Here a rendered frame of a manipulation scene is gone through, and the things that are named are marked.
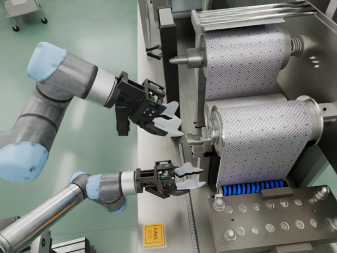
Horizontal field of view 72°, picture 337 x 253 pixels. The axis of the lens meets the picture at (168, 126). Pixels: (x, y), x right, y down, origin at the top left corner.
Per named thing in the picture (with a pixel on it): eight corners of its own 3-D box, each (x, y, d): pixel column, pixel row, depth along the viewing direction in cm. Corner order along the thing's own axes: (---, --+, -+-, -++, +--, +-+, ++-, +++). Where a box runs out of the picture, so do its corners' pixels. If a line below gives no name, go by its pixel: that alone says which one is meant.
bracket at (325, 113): (309, 108, 67) (312, 103, 66) (329, 106, 67) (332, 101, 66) (318, 121, 64) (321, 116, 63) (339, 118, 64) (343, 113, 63)
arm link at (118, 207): (108, 188, 90) (100, 174, 82) (133, 200, 86) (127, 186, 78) (96, 206, 86) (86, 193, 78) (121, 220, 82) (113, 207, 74)
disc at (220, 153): (209, 128, 78) (212, 94, 67) (210, 128, 78) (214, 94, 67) (219, 166, 68) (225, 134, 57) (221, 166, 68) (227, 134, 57)
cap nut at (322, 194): (312, 189, 77) (317, 182, 73) (323, 188, 77) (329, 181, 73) (317, 200, 74) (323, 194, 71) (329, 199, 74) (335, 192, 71)
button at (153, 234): (144, 227, 85) (143, 225, 83) (163, 225, 85) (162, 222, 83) (144, 248, 80) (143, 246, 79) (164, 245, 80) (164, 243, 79)
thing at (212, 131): (208, 114, 65) (213, 140, 62) (215, 113, 65) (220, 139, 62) (205, 124, 72) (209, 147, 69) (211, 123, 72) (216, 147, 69)
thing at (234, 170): (215, 186, 81) (221, 156, 67) (283, 178, 81) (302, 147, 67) (216, 187, 80) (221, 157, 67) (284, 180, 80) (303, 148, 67)
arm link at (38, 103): (11, 133, 49) (22, 102, 42) (31, 98, 56) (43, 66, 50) (50, 146, 52) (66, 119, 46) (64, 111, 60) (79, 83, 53)
